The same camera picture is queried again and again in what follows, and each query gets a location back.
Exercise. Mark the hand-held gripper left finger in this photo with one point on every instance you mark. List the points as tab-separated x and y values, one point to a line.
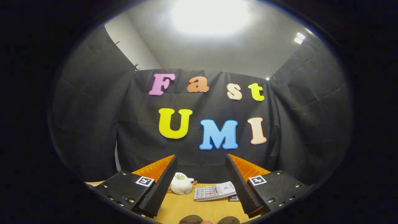
161	186

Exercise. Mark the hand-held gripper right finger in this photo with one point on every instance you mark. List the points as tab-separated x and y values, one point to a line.
241	186

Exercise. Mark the brown fuzzy shoe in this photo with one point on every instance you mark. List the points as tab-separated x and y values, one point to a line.
191	220
228	220

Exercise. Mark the dark cover book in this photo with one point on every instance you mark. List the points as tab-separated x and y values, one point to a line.
233	198

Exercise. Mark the white duck plush toy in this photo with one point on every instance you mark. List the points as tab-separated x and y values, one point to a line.
182	186

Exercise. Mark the patterned cover book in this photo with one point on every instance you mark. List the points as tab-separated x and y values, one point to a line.
214	191

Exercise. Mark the black backdrop cloth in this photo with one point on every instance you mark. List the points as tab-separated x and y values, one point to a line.
130	124

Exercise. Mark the small ceiling light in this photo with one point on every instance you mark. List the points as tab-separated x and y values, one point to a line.
300	37

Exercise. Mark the large ceiling light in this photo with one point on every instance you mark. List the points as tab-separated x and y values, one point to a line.
210	15

